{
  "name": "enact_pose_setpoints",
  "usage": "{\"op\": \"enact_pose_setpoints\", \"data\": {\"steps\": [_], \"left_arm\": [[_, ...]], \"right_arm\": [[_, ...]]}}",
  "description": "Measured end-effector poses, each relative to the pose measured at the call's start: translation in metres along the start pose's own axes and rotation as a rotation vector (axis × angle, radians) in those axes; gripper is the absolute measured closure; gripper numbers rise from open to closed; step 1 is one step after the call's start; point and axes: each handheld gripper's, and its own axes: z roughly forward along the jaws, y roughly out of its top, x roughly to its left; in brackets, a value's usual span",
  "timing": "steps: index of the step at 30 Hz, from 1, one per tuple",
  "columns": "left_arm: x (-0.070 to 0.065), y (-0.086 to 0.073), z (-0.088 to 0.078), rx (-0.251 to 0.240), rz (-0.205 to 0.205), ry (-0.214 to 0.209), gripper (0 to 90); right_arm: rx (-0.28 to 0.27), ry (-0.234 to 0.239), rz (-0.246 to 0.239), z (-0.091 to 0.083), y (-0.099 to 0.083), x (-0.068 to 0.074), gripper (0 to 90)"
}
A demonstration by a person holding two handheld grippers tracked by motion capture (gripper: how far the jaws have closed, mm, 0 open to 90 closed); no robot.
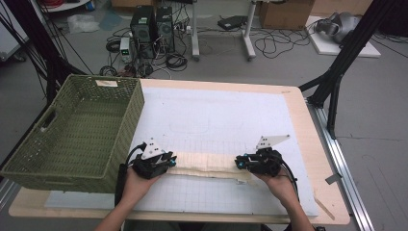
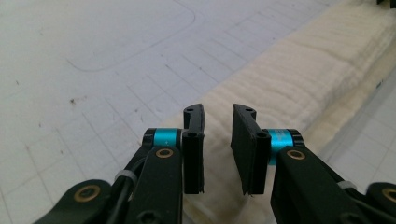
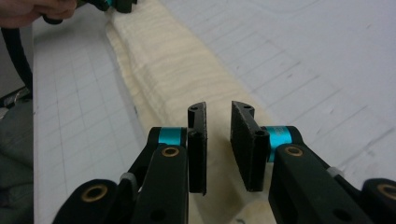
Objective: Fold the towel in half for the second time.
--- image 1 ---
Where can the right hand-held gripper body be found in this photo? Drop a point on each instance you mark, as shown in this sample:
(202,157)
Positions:
(267,162)

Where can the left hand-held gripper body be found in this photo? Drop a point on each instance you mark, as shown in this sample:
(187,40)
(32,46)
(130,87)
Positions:
(150,166)

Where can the cream printed cloth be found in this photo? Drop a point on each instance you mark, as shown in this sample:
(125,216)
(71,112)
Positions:
(208,165)

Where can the green woven basket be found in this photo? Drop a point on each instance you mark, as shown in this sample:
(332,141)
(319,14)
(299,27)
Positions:
(64,134)

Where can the person's left hand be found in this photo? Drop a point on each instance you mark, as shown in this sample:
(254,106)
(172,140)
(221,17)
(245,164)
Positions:
(136,187)

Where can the person's right hand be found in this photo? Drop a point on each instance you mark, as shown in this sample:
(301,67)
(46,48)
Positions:
(284,187)

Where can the white grid mat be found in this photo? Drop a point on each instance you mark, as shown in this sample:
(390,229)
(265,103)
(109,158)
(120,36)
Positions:
(208,112)

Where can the person's dark trousers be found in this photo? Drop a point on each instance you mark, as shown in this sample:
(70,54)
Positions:
(192,227)

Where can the grey tape piece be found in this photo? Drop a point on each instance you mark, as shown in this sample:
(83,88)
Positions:
(333,178)

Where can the thin wooden stick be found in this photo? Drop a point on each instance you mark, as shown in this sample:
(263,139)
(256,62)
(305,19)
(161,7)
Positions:
(324,208)

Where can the small white power supply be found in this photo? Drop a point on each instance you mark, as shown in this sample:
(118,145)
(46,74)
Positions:
(125,49)

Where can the slim black computer tower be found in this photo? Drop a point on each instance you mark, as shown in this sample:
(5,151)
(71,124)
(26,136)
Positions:
(165,29)

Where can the large black computer tower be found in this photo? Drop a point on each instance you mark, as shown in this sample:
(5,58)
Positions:
(142,30)

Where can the white platform board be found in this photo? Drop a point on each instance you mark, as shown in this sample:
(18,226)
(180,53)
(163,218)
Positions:
(327,46)

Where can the black flat device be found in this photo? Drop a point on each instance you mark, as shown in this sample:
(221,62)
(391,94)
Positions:
(232,22)

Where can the brown cardboard box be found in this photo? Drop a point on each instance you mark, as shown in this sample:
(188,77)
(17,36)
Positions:
(285,14)

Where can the grey rounded device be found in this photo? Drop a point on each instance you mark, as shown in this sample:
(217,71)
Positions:
(341,25)

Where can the clear plastic bag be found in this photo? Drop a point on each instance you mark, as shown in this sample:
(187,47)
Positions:
(82,24)

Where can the white cabinet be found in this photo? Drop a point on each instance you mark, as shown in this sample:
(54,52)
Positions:
(9,38)

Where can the aluminium rail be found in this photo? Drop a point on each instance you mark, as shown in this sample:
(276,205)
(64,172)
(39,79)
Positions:
(346,173)

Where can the white desk frame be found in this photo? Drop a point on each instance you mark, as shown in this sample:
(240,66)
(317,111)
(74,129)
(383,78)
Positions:
(248,35)

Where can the black metal frame stand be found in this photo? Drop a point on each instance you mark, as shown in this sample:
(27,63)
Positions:
(346,51)
(41,48)

